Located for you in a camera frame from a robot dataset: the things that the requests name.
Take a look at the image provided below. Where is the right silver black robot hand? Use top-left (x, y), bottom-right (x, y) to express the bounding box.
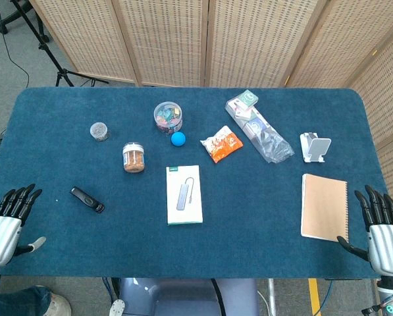
top-left (336, 184), bottom-right (393, 277)

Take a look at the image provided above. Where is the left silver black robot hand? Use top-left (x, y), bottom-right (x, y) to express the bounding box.
top-left (0, 183), bottom-right (47, 267)

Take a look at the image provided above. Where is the black stapler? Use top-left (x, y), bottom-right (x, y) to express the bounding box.
top-left (69, 186), bottom-right (106, 214)

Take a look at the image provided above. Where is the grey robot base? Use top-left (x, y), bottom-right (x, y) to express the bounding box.
top-left (108, 277), bottom-right (260, 316)

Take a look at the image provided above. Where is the clear tub of clips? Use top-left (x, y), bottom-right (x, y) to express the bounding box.
top-left (153, 101), bottom-right (184, 136)

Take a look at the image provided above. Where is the blue jeans leg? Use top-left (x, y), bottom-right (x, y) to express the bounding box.
top-left (0, 285), bottom-right (53, 316)

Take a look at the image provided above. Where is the brown spiral notebook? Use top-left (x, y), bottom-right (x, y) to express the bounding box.
top-left (300, 173), bottom-right (350, 244)

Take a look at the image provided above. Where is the white shoe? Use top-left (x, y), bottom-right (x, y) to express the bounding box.
top-left (41, 290), bottom-right (73, 316)

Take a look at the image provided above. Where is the yellow floor tape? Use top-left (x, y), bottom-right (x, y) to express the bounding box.
top-left (307, 278), bottom-right (323, 316)

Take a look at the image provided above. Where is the white phone stand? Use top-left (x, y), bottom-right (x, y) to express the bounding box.
top-left (299, 132), bottom-right (332, 164)

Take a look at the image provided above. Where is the silver table leg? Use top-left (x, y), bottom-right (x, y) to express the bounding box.
top-left (267, 278), bottom-right (277, 316)

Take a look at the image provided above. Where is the small clear jar of staples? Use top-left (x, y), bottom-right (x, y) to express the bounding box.
top-left (89, 121), bottom-right (111, 143)

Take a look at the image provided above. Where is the blue table mat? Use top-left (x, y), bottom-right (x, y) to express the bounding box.
top-left (0, 86), bottom-right (393, 281)

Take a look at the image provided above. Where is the clear jar of brown powder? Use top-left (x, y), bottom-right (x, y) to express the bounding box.
top-left (122, 142), bottom-right (147, 174)

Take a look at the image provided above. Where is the clear plastic bag of tissues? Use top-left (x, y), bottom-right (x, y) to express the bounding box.
top-left (224, 97), bottom-right (296, 165)

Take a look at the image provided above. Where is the blue print tissue pack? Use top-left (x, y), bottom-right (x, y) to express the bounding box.
top-left (246, 117), bottom-right (269, 136)

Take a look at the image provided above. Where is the white USB hub box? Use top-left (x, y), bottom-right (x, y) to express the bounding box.
top-left (165, 165), bottom-right (204, 226)

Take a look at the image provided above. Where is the orange white snack bag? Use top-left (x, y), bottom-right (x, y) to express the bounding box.
top-left (199, 124), bottom-right (244, 165)

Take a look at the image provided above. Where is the white pink tissue pack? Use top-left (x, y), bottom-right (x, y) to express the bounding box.
top-left (233, 104), bottom-right (251, 120)

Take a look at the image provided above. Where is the black tripod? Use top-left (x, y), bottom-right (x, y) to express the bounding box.
top-left (11, 0), bottom-right (110, 88)

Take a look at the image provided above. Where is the blue ball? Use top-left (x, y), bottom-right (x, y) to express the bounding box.
top-left (170, 131), bottom-right (187, 147)

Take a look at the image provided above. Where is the green tissue pack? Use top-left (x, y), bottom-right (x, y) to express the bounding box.
top-left (238, 89), bottom-right (260, 110)

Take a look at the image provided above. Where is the black office chair base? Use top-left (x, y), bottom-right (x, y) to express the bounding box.
top-left (0, 0), bottom-right (51, 44)

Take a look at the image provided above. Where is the blue cable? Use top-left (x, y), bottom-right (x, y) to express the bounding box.
top-left (324, 279), bottom-right (336, 316)

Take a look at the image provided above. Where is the black floor cable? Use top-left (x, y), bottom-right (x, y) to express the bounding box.
top-left (0, 0), bottom-right (31, 87)

